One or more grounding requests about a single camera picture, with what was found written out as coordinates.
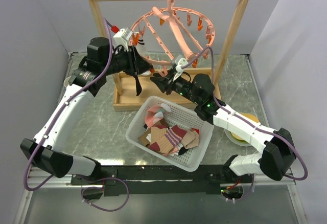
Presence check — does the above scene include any wooden hanger rack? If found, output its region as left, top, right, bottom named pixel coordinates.
left=86, top=0, right=252, bottom=111

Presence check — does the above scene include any pile of socks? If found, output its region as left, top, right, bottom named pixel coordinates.
left=138, top=103, right=200, bottom=156

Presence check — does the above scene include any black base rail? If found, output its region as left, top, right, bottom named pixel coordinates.
left=71, top=165, right=251, bottom=196

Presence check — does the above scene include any light blue mug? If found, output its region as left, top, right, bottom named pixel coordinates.
left=63, top=76, right=71, bottom=88

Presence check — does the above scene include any white plastic basket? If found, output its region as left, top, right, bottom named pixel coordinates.
left=125, top=96, right=214, bottom=172

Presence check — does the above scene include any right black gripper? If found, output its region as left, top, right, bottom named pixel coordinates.
left=149, top=68, right=201, bottom=105

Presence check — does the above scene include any pink round clip hanger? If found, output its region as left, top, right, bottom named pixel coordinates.
left=130, top=0, right=216, bottom=77

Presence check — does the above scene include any aluminium frame rail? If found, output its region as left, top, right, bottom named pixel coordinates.
left=24, top=164, right=297, bottom=189

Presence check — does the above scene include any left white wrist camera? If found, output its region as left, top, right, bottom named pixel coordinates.
left=113, top=28, right=133, bottom=51

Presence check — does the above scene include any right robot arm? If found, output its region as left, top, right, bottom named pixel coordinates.
left=150, top=74, right=296, bottom=183

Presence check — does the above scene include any yellow bowl on plate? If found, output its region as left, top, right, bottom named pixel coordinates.
left=223, top=113, right=259, bottom=147

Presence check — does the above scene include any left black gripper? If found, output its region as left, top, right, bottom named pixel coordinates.
left=102, top=44, right=152, bottom=76

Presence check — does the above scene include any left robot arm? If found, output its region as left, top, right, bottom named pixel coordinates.
left=20, top=37, right=152, bottom=184

